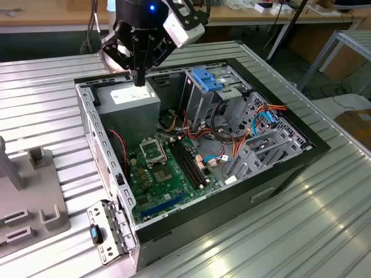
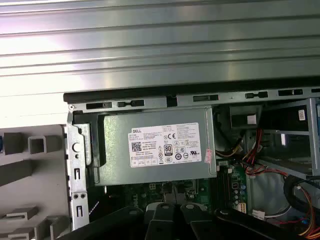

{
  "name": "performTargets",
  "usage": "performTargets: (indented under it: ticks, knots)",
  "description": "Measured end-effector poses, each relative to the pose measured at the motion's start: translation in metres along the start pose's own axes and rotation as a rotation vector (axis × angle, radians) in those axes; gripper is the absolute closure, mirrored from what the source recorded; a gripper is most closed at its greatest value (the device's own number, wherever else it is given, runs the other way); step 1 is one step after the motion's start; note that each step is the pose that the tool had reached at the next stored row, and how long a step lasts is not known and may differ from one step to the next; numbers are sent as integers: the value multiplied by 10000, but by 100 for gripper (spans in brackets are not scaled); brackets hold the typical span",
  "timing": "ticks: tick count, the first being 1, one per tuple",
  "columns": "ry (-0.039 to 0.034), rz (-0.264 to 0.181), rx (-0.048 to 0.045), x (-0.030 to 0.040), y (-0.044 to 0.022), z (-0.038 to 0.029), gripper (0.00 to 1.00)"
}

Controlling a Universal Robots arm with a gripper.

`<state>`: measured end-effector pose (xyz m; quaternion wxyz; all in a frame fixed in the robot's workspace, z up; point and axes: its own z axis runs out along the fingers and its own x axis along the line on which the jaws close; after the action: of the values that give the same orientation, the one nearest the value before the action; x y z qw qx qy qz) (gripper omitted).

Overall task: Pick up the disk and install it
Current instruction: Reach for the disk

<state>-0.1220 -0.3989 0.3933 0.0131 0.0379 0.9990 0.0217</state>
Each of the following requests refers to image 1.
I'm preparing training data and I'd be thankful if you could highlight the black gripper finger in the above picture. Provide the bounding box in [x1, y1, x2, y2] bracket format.
[100, 28, 141, 87]
[140, 35, 176, 87]

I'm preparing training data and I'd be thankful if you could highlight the black latch blue stripe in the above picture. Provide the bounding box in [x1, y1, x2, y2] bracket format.
[89, 223, 105, 246]

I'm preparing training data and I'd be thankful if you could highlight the black case fan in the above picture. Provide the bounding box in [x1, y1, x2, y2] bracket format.
[106, 129, 130, 177]

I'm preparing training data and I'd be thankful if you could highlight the long wooden desk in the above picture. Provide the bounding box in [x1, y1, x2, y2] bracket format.
[0, 0, 368, 60]

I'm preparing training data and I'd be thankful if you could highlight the white box black top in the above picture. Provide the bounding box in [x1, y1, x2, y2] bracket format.
[254, 2, 275, 14]

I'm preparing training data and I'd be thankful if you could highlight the grey parts rack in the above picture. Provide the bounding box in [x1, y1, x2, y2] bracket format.
[0, 136, 72, 255]

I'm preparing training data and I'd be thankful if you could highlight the silver hinged slot cover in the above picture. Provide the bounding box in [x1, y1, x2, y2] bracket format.
[86, 199, 137, 267]

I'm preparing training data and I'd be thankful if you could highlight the green motherboard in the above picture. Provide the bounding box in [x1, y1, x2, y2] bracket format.
[127, 136, 223, 225]

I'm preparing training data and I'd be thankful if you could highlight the metal socket cover frame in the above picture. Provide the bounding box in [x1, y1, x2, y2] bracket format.
[139, 137, 168, 168]

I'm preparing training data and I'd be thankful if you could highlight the brown cardboard box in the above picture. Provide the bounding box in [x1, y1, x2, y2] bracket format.
[333, 108, 371, 151]

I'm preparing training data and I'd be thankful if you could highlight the brown cardboard panel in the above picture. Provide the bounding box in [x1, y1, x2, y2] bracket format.
[320, 43, 369, 81]

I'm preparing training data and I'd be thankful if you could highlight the grey metal disk bay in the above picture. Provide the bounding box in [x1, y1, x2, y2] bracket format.
[224, 91, 317, 186]

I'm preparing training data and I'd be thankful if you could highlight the blue expansion slot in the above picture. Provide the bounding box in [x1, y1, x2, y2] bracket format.
[141, 193, 186, 218]

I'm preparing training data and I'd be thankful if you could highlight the black cable loop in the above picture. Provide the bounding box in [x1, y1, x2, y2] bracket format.
[210, 100, 234, 142]

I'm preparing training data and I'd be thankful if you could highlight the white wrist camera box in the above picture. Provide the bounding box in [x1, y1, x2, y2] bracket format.
[162, 11, 206, 49]

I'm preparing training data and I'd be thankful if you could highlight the white low table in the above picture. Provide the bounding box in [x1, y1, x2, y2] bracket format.
[311, 92, 371, 119]

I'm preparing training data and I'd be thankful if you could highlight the grey metal drive cage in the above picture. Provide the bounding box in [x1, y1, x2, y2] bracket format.
[184, 65, 253, 128]

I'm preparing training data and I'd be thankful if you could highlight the grey power supply unit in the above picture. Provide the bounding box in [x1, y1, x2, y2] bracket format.
[94, 79, 162, 151]

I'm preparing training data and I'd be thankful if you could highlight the black open PC case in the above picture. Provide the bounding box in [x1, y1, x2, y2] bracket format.
[73, 57, 332, 273]

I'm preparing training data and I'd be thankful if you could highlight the blue plastic drive bracket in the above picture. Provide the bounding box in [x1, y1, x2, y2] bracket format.
[191, 68, 225, 92]

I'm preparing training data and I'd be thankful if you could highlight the black RAM slot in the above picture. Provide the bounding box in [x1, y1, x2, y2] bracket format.
[173, 140, 203, 189]
[177, 139, 206, 188]
[169, 141, 199, 191]
[180, 138, 210, 188]

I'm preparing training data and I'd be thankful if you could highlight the pale blue data wire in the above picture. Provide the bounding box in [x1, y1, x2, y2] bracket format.
[204, 155, 231, 166]

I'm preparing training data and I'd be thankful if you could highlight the orange power wire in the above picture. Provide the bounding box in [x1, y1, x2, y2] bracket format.
[228, 103, 289, 163]

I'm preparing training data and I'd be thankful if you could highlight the multicolour power wire bundle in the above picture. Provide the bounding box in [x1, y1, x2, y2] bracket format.
[158, 111, 212, 144]

